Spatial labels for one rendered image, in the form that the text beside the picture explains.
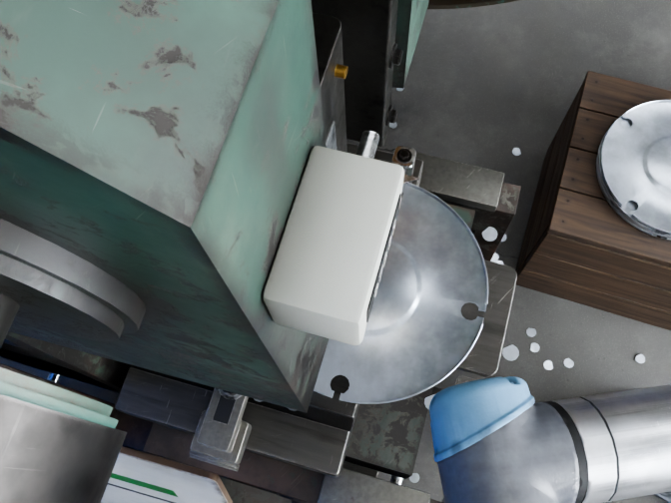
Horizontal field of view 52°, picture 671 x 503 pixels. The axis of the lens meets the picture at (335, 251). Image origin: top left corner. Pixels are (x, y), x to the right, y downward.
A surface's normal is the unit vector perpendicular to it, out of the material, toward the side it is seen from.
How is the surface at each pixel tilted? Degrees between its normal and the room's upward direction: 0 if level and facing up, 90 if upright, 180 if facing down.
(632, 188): 0
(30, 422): 64
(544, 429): 32
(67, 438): 71
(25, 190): 90
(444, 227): 0
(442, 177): 0
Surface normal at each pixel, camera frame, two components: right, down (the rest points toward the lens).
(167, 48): 0.65, -0.07
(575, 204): -0.04, -0.34
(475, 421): -0.35, -0.32
